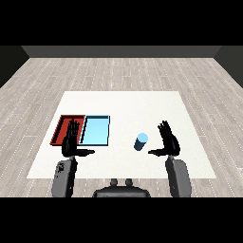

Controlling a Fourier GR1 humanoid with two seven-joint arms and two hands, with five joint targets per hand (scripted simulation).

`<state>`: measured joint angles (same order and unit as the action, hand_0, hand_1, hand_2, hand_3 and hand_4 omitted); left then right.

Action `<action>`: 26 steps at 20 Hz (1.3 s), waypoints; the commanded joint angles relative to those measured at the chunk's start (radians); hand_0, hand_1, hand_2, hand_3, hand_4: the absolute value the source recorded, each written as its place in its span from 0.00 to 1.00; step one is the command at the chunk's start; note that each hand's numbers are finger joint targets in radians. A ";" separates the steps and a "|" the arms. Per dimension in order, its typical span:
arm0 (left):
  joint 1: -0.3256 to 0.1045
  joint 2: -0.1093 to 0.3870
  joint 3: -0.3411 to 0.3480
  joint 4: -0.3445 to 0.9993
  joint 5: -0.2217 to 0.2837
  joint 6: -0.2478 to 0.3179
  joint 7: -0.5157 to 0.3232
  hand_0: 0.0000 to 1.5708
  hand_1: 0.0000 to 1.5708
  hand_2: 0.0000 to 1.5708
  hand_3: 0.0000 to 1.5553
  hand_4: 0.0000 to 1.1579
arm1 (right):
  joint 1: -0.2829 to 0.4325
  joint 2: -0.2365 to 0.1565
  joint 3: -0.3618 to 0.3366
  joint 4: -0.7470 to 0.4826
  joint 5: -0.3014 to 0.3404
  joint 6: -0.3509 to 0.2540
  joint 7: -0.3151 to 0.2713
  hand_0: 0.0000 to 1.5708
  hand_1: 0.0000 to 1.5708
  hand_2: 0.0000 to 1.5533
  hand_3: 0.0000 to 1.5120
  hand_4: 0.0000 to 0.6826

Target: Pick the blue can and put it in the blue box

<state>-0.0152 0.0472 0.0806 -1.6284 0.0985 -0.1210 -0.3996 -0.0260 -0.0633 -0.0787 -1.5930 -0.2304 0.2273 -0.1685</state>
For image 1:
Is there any red shallow open box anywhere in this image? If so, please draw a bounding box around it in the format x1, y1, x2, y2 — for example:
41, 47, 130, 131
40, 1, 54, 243
49, 114, 86, 147

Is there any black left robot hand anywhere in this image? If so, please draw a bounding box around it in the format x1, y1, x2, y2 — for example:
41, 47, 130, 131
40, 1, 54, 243
61, 119, 96, 159

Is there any dark grey robot body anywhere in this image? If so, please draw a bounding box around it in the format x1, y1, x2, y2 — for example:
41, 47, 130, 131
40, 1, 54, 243
92, 178, 151, 198

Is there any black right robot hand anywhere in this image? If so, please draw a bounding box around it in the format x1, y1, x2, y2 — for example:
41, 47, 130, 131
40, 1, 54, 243
147, 120, 181, 158

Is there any small blue can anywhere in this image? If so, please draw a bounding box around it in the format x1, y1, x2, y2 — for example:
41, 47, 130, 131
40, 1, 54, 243
133, 132, 149, 152

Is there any light blue shallow open box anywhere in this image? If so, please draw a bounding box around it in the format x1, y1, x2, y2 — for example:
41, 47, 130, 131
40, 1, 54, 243
79, 115, 111, 147

